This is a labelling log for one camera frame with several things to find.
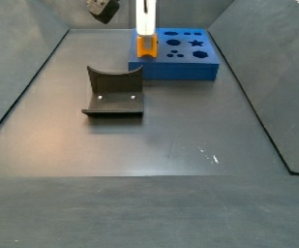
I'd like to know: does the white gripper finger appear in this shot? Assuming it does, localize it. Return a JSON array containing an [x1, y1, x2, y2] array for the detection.
[[136, 0, 156, 36]]

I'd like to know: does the orange arch object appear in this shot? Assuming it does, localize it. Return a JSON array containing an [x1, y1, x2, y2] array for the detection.
[[136, 34, 158, 58]]

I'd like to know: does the blue foam shape-sorter block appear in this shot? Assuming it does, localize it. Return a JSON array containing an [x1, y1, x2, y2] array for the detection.
[[128, 28, 220, 80]]

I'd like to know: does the black curved holder stand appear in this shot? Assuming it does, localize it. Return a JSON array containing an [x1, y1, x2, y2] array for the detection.
[[82, 67, 144, 116]]

